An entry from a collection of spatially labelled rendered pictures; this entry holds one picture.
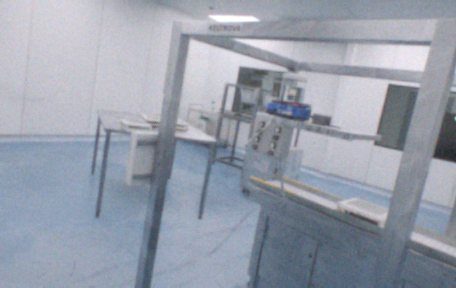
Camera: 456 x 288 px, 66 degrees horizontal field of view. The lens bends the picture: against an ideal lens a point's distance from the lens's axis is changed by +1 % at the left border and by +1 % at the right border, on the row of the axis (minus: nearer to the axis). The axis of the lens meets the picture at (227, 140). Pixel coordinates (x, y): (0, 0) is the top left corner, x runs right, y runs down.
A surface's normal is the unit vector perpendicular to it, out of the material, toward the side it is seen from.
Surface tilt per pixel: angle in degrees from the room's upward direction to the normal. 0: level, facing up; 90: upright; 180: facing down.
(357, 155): 90
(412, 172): 90
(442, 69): 90
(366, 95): 90
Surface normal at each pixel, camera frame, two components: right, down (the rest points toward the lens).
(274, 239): -0.68, -0.02
